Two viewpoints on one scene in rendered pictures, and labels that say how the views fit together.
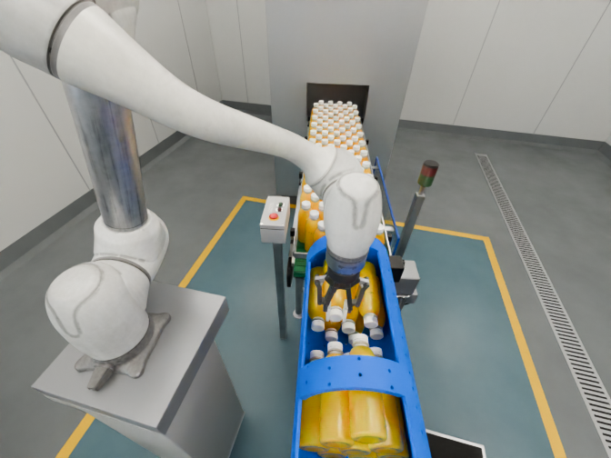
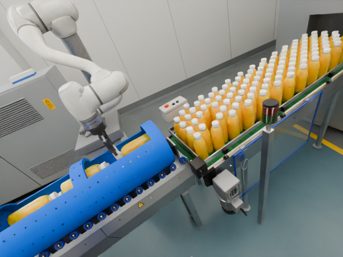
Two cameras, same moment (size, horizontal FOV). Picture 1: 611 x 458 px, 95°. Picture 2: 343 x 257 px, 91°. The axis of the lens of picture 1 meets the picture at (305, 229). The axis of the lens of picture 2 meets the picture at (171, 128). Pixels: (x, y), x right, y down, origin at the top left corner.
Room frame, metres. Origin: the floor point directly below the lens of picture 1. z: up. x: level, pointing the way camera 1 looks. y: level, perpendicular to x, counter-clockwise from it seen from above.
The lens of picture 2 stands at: (0.49, -0.89, 1.73)
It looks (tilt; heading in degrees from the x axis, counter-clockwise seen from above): 37 degrees down; 71
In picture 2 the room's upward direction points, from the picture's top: 21 degrees counter-clockwise
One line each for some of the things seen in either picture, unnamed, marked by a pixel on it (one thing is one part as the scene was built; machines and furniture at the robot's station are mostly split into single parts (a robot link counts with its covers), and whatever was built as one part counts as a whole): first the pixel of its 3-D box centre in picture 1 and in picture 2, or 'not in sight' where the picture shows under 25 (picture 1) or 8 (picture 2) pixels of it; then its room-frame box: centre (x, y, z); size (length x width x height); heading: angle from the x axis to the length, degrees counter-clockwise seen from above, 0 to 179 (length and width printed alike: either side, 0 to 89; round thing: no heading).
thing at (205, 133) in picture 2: not in sight; (205, 139); (0.90, -0.26, 1.00); 0.07 x 0.07 x 0.19
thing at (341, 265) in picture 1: (345, 253); (91, 120); (0.42, -0.09, 1.39); 0.09 x 0.09 x 0.06
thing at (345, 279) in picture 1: (343, 274); (100, 131); (0.42, -0.09, 1.32); 0.08 x 0.07 x 0.09; 88
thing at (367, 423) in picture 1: (364, 385); (83, 178); (0.23, -0.14, 1.16); 0.19 x 0.07 x 0.07; 178
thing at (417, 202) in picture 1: (393, 270); (263, 188); (1.08, -0.53, 0.55); 0.04 x 0.04 x 1.10; 88
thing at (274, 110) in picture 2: (429, 169); (270, 107); (1.08, -0.53, 1.23); 0.06 x 0.06 x 0.04
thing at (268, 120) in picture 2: (425, 178); (269, 116); (1.08, -0.53, 1.18); 0.06 x 0.06 x 0.05
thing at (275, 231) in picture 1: (275, 218); (174, 108); (0.93, 0.13, 1.05); 0.20 x 0.10 x 0.10; 178
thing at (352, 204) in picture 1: (351, 210); (79, 99); (0.43, -0.09, 1.50); 0.13 x 0.11 x 0.16; 3
